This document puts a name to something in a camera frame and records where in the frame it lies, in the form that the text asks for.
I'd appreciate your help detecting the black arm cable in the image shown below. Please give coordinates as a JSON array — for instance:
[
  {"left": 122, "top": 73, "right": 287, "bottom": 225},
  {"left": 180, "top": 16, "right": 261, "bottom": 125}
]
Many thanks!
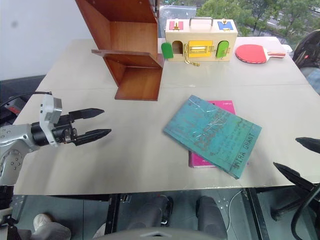
[
  {"left": 290, "top": 184, "right": 320, "bottom": 240},
  {"left": 0, "top": 91, "right": 53, "bottom": 107}
]

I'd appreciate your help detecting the person's blue jeans leg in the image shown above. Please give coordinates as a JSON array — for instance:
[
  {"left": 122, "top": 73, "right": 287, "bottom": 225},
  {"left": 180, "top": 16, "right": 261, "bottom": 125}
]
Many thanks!
[{"left": 306, "top": 67, "right": 320, "bottom": 95}]

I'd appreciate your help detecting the teal worn book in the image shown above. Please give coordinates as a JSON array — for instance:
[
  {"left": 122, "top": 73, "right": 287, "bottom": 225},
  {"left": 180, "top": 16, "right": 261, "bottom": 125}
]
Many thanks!
[{"left": 163, "top": 94, "right": 263, "bottom": 180}]

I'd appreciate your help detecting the pink book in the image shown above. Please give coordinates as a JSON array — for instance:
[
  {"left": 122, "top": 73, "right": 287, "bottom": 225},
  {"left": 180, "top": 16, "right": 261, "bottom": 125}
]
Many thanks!
[{"left": 188, "top": 100, "right": 250, "bottom": 169}]

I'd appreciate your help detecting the thin white cable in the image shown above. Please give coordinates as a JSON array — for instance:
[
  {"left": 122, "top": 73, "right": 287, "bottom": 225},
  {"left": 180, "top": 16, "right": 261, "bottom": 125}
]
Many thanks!
[{"left": 226, "top": 188, "right": 245, "bottom": 235}]

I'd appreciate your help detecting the red table tennis paddle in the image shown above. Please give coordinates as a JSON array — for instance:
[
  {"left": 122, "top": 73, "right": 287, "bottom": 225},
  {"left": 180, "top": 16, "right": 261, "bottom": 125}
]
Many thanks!
[{"left": 234, "top": 44, "right": 286, "bottom": 65}]

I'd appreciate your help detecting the black table leg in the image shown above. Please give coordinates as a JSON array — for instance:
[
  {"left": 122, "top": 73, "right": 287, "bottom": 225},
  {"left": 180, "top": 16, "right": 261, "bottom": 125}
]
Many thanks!
[
  {"left": 103, "top": 193, "right": 121, "bottom": 236},
  {"left": 245, "top": 187, "right": 268, "bottom": 240}
]

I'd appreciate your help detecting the dark rounded shape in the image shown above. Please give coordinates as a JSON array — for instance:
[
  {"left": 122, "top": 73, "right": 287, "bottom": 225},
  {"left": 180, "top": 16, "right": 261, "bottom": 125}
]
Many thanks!
[
  {"left": 195, "top": 195, "right": 229, "bottom": 240},
  {"left": 126, "top": 194, "right": 174, "bottom": 231}
]

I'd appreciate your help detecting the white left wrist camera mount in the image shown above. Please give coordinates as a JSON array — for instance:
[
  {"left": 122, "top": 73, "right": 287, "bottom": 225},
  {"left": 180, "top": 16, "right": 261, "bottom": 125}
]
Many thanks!
[{"left": 39, "top": 93, "right": 63, "bottom": 148}]

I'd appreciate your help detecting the person's grey trouser leg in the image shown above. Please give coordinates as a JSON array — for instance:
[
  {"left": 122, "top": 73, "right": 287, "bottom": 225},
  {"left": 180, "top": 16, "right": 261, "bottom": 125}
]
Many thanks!
[{"left": 18, "top": 221, "right": 72, "bottom": 240}]

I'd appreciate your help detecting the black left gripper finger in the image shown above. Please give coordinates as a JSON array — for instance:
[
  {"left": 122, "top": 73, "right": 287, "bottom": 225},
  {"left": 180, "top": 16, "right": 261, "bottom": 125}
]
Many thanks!
[
  {"left": 74, "top": 128, "right": 112, "bottom": 147},
  {"left": 68, "top": 107, "right": 106, "bottom": 123}
]

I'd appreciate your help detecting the clear plastic bag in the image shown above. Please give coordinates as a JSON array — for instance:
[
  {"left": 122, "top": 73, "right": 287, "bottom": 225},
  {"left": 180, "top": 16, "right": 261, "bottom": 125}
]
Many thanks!
[{"left": 159, "top": 4, "right": 198, "bottom": 21}]

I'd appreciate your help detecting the wooden lock box toy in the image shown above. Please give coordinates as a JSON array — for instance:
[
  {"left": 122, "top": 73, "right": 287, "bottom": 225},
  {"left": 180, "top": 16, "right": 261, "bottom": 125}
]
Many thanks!
[{"left": 160, "top": 16, "right": 238, "bottom": 67}]

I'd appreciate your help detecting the brown wooden bookshelf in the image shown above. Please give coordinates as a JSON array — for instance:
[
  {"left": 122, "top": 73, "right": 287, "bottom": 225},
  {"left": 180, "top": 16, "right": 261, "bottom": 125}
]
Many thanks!
[{"left": 74, "top": 0, "right": 165, "bottom": 102}]

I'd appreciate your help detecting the red and black device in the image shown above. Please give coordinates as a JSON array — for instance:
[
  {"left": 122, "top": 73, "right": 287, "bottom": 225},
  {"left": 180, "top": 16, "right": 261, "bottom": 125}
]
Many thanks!
[{"left": 2, "top": 96, "right": 27, "bottom": 116}]

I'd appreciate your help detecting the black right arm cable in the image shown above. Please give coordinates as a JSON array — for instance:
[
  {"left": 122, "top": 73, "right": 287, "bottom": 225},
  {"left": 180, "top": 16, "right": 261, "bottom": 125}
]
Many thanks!
[{"left": 290, "top": 184, "right": 320, "bottom": 240}]

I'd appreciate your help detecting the white shoe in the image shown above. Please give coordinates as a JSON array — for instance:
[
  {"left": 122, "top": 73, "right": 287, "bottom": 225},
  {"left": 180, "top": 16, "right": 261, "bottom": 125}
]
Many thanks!
[{"left": 33, "top": 213, "right": 57, "bottom": 232}]

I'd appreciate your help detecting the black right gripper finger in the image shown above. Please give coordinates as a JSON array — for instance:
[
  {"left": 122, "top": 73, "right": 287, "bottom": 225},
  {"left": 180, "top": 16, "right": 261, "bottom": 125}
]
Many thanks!
[
  {"left": 295, "top": 136, "right": 320, "bottom": 152},
  {"left": 272, "top": 161, "right": 315, "bottom": 193}
]

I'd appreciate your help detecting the dark chair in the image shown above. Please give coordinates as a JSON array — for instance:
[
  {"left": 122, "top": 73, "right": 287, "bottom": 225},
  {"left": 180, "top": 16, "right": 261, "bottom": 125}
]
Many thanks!
[{"left": 291, "top": 31, "right": 320, "bottom": 74}]

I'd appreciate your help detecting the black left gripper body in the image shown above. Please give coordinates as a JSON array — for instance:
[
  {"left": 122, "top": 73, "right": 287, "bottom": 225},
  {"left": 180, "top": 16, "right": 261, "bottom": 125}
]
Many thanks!
[{"left": 51, "top": 113, "right": 78, "bottom": 146}]

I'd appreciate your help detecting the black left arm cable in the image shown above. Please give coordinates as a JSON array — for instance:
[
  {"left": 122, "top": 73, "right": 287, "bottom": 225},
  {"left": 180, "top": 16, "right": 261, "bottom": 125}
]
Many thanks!
[{"left": 0, "top": 91, "right": 53, "bottom": 107}]

